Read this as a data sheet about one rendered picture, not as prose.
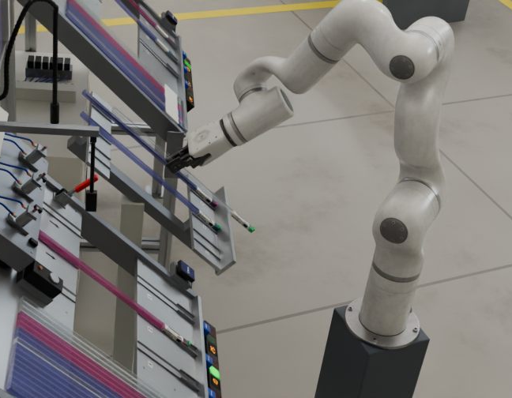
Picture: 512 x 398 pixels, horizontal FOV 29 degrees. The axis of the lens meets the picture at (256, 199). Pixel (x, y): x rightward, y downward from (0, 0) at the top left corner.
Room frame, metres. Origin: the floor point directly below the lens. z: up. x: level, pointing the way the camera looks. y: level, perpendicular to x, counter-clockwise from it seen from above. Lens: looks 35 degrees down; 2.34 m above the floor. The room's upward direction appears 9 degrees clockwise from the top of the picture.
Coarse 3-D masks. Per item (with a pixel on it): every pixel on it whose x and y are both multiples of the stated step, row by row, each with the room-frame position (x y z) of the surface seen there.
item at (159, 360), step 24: (144, 264) 1.84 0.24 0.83; (144, 288) 1.75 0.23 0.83; (168, 288) 1.83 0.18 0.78; (168, 312) 1.75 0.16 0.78; (144, 336) 1.59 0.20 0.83; (168, 336) 1.66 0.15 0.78; (192, 336) 1.74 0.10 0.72; (144, 360) 1.52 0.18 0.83; (168, 360) 1.59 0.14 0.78; (192, 360) 1.65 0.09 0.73; (168, 384) 1.51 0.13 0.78; (192, 384) 1.58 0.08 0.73
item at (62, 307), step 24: (48, 192) 1.79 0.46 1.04; (48, 216) 1.71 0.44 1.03; (72, 216) 1.78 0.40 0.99; (72, 240) 1.70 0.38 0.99; (48, 264) 1.56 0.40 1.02; (72, 264) 1.62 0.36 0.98; (0, 288) 1.39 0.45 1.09; (72, 288) 1.55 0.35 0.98; (0, 312) 1.33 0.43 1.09; (48, 312) 1.43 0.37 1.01; (72, 312) 1.48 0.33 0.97; (0, 336) 1.28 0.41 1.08; (0, 360) 1.22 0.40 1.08; (0, 384) 1.17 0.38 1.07
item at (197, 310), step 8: (192, 304) 1.85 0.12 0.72; (200, 304) 1.84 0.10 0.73; (192, 312) 1.82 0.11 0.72; (200, 312) 1.81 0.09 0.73; (200, 320) 1.78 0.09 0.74; (200, 328) 1.76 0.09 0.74; (200, 336) 1.73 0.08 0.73; (200, 344) 1.70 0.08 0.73; (200, 352) 1.68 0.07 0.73; (200, 360) 1.65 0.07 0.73; (200, 368) 1.63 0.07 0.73; (200, 376) 1.61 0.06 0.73; (200, 384) 1.58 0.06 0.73; (200, 392) 1.56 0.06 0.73; (208, 392) 1.56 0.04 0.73
